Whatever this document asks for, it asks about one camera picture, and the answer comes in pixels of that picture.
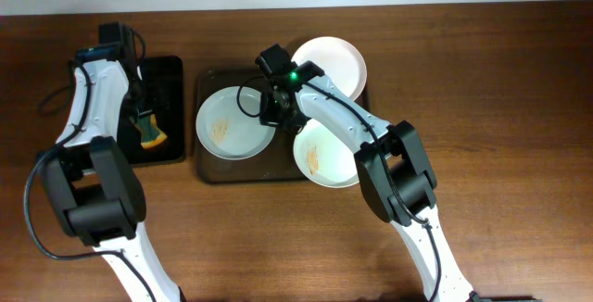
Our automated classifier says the brown plastic serving tray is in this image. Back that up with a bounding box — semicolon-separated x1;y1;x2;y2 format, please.
193;65;372;185

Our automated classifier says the light blue plate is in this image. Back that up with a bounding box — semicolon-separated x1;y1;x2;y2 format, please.
196;86;275;160

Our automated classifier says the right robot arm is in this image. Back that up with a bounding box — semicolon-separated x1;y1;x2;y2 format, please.
256;57;480;301

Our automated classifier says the yellow green sponge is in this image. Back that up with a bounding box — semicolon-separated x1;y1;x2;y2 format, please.
130;113;168;150

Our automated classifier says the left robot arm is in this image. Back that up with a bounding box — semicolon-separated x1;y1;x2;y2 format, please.
23;22;185;301

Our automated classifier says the white plate bottom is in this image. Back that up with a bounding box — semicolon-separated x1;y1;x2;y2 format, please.
293;120;360;188

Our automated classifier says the white plate top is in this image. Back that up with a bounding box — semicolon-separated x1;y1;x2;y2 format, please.
292;36;367;100

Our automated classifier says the black rectangular tray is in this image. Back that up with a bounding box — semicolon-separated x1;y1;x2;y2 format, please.
117;56;185;166

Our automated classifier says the white plate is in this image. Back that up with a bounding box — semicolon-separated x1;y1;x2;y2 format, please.
293;120;360;188
292;36;367;100

